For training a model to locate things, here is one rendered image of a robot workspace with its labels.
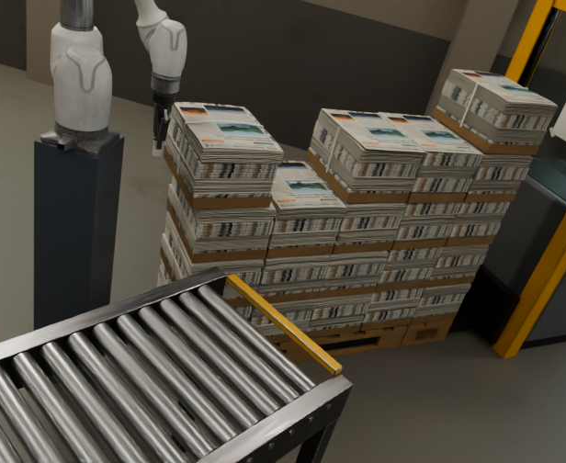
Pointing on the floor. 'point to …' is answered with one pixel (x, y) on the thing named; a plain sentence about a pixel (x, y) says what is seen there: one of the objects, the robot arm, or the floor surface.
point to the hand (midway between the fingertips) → (157, 147)
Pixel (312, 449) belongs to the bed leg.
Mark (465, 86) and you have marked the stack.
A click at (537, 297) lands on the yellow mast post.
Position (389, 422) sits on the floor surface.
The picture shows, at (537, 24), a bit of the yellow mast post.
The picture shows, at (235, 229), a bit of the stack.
